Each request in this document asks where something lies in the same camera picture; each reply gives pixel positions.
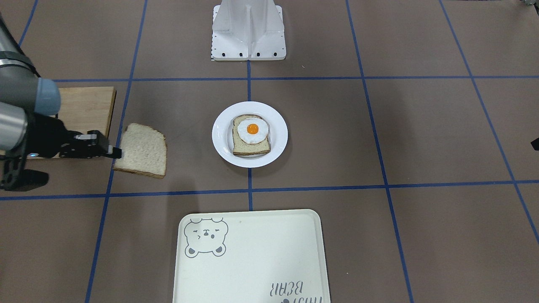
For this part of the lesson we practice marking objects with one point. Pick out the white round plate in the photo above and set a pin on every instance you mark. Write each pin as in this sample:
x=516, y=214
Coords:
x=223, y=140

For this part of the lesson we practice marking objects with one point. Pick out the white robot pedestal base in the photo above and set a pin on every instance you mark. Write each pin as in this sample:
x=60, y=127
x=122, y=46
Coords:
x=248, y=30

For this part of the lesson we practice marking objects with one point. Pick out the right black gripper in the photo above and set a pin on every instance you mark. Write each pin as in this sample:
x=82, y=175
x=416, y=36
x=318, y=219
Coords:
x=46, y=135

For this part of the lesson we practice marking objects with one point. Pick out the bread slice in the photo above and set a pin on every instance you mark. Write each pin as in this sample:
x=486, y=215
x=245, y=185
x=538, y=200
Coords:
x=241, y=149
x=144, y=152

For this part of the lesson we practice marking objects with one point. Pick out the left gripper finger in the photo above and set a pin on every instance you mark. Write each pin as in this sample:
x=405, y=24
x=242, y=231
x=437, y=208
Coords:
x=535, y=144

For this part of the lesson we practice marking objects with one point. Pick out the fried egg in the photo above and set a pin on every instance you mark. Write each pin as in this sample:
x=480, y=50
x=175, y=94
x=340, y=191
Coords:
x=252, y=130

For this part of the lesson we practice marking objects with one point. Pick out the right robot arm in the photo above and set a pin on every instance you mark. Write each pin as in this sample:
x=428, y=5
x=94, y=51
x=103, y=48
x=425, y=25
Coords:
x=29, y=108

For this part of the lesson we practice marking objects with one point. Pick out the cream bear tray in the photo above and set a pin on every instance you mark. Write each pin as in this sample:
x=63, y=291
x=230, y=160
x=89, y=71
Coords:
x=274, y=256

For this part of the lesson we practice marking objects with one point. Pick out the wooden cutting board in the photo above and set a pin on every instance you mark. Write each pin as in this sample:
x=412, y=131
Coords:
x=81, y=109

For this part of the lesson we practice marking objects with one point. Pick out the bread slice on plate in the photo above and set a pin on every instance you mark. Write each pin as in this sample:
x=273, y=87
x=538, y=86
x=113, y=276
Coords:
x=241, y=149

